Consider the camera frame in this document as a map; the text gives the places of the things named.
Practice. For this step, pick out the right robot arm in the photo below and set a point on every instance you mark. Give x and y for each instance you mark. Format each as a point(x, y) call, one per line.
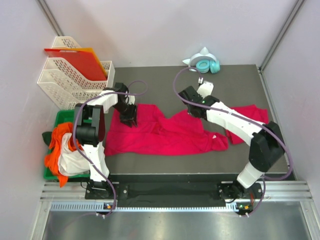
point(265, 141)

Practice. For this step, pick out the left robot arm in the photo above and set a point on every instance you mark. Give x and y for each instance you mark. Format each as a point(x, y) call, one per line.
point(89, 131)

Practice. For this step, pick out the orange t shirt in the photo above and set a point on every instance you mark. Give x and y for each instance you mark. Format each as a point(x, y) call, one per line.
point(51, 159)

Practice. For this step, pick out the folded pink t shirt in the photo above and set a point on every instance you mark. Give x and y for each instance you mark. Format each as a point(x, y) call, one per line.
point(250, 111)

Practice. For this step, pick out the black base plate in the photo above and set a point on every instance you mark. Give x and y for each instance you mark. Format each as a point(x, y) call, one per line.
point(181, 194)

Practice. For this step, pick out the pink t shirt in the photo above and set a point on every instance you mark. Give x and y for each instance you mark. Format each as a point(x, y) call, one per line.
point(155, 134)
point(250, 111)

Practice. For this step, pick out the grey cable duct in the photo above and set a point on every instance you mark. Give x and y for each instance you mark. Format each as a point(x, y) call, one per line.
point(86, 206)

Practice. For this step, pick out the white t shirt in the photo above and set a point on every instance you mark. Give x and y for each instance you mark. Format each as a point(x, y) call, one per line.
point(71, 162)

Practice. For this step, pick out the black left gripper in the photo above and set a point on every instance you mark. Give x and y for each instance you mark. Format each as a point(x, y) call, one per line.
point(131, 118)

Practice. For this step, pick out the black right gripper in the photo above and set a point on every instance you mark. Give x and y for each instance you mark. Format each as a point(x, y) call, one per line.
point(203, 97)

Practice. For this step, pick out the red orange folder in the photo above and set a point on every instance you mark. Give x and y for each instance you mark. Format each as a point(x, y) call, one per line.
point(83, 59)

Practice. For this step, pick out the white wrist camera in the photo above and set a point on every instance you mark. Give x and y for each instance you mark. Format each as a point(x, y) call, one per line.
point(205, 88)
point(131, 99)

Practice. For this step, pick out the white file organizer rack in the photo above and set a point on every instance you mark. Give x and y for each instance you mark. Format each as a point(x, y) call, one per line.
point(64, 84)

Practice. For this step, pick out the dark green cloth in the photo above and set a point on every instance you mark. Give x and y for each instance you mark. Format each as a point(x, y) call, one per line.
point(47, 137)

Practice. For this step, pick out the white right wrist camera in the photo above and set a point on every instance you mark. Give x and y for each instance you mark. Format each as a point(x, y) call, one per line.
point(205, 88)

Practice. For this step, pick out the teal cat ear headphones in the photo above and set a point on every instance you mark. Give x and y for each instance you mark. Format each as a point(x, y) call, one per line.
point(203, 62)

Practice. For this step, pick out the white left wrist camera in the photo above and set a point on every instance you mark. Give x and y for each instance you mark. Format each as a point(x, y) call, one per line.
point(131, 99)

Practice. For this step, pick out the green plastic bin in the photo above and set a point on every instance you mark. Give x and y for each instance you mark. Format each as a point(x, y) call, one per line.
point(63, 116)

